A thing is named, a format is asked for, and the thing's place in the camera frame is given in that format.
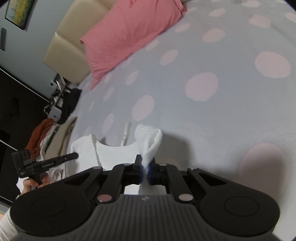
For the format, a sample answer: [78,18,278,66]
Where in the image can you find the white muslin garment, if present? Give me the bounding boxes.
[65,124,166,195]

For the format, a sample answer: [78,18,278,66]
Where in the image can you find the left sleeve forearm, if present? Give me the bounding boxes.
[0,208,18,241]

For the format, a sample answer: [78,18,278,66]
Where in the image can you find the person left hand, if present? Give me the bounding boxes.
[21,174,50,195]

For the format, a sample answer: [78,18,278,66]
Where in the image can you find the white folded cloth pile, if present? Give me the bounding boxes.
[16,135,67,192]

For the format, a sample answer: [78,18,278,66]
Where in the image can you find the beige striped garment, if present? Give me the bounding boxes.
[45,116,77,160]

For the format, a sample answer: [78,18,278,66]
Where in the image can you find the orange brown cloth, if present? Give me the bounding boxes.
[25,118,54,160]

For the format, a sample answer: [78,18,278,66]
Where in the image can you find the black clothing heap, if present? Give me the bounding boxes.
[59,88,82,124]

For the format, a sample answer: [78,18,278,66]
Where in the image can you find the white black left nightstand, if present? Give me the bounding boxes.
[44,74,71,123]

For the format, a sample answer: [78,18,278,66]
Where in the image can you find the beige padded headboard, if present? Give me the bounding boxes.
[44,0,115,84]

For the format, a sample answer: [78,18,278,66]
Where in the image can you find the polka dot bed sheet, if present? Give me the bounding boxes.
[68,1,295,240]

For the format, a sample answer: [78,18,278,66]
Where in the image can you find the landscape painting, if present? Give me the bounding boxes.
[4,0,37,31]

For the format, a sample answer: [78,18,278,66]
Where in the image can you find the pink pillow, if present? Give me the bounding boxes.
[80,0,186,89]

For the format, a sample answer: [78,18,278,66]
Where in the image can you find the dark wall sconce left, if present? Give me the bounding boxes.
[0,28,6,51]

